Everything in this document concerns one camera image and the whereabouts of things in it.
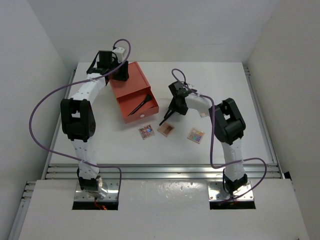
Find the white front cover panel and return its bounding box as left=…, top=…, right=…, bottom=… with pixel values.
left=19, top=179, right=309, bottom=240

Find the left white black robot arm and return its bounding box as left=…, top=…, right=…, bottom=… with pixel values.
left=60, top=47, right=129, bottom=199

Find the metal base plate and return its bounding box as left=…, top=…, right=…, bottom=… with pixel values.
left=208, top=180, right=255, bottom=201
left=73, top=179, right=120, bottom=202

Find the orange drawer box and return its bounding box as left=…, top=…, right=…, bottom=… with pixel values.
left=109, top=62, right=159, bottom=124

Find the purple cable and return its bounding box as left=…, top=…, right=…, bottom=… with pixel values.
left=171, top=68, right=268, bottom=202
left=28, top=38, right=133, bottom=201

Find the colourful eyeshadow palette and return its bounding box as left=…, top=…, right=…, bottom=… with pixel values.
left=187, top=128, right=205, bottom=144

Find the thin black makeup brush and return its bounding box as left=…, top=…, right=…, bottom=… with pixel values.
left=163, top=107, right=175, bottom=121

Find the round-pan eyeshadow palette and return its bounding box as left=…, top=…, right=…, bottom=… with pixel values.
left=138, top=125, right=155, bottom=140

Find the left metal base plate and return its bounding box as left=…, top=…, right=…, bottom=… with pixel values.
left=73, top=179, right=120, bottom=202

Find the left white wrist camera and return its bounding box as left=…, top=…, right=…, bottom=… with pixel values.
left=112, top=47, right=126, bottom=63

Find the brown quad eyeshadow palette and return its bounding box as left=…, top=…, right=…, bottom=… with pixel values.
left=157, top=121, right=175, bottom=137

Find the small black makeup brush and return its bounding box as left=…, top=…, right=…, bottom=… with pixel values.
left=128, top=94, right=152, bottom=116

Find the aluminium rail frame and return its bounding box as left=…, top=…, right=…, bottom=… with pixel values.
left=9, top=61, right=283, bottom=240

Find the long brown eyeshadow palette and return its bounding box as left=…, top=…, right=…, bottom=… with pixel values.
left=199, top=112, right=208, bottom=118

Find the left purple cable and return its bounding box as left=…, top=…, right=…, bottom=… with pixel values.
left=28, top=38, right=133, bottom=201

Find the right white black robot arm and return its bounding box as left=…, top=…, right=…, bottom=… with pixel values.
left=168, top=81, right=248, bottom=195

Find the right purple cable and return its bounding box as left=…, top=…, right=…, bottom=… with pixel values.
left=171, top=68, right=268, bottom=202

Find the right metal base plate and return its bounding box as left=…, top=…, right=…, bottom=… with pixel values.
left=208, top=180, right=255, bottom=201

